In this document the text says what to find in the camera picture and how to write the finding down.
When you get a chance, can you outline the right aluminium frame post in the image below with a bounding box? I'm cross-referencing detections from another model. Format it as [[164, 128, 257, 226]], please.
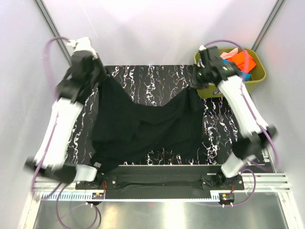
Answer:
[[252, 0, 286, 51]]

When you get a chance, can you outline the left aluminium frame post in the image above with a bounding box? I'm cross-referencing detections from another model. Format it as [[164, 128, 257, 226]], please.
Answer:
[[33, 0, 71, 72]]

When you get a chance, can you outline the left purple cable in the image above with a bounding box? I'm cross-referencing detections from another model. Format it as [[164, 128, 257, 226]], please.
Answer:
[[30, 36, 101, 229]]

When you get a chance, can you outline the blue t-shirt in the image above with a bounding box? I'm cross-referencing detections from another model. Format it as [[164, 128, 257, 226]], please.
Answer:
[[223, 59, 251, 82]]

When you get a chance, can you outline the olive green plastic bin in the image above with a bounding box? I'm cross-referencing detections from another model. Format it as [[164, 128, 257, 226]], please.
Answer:
[[197, 48, 266, 99]]

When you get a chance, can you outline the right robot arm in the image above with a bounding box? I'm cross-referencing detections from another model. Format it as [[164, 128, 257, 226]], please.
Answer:
[[192, 61, 277, 189]]

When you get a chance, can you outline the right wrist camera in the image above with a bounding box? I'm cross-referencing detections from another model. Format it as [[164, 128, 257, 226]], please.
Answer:
[[198, 45, 223, 67]]

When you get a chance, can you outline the aluminium frame post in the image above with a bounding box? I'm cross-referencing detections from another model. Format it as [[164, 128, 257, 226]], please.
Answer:
[[252, 0, 286, 51], [33, 0, 71, 72]]

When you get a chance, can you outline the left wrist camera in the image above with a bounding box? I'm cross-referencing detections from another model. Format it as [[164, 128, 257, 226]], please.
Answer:
[[66, 37, 96, 55]]

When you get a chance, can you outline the orange t-shirt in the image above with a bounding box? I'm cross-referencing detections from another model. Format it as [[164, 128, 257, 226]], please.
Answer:
[[227, 52, 256, 73]]

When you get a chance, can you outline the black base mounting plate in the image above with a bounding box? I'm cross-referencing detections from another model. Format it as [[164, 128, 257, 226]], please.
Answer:
[[75, 165, 244, 201]]

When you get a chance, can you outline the purple cable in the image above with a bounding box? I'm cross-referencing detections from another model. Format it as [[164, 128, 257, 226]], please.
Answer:
[[30, 36, 101, 229], [200, 39, 279, 206]]

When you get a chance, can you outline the black t-shirt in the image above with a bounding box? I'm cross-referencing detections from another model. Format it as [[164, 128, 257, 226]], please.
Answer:
[[90, 77, 204, 173]]

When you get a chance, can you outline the pink t-shirt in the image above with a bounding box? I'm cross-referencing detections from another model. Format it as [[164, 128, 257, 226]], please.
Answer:
[[220, 48, 238, 59]]

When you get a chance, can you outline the black marbled table mat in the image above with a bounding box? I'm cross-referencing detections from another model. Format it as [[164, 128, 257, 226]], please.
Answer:
[[65, 65, 241, 165]]

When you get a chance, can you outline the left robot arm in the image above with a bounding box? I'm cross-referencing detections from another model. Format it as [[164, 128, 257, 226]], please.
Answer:
[[24, 50, 107, 189]]

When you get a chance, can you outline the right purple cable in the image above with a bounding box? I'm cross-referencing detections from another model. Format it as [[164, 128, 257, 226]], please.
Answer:
[[200, 39, 279, 206]]

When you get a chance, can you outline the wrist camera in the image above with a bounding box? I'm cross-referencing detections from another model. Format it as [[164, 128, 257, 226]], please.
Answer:
[[66, 37, 96, 55], [198, 45, 223, 67]]

